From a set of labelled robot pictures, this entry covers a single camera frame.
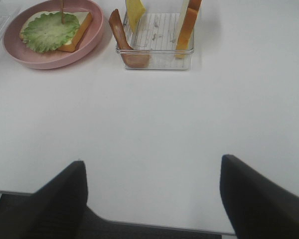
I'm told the green lettuce leaf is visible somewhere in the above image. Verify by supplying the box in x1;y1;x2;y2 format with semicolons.
20;11;80;53

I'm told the yellow cheese slice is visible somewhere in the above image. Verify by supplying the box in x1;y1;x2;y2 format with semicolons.
125;0;146;33

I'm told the clear right plastic container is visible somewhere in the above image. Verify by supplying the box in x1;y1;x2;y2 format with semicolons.
116;12;194;70

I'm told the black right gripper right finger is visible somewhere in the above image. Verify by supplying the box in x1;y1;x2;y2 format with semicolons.
220;154;299;239

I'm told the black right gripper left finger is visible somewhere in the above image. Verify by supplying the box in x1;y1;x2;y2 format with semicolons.
0;161;88;239

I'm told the bacon strip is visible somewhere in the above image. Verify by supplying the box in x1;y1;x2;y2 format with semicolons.
60;0;65;24
109;9;150;68

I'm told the pink round plate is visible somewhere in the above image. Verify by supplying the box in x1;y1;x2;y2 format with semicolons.
2;0;105;69

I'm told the bread slice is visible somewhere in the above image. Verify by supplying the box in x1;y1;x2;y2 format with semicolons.
19;11;93;52
175;0;202;51

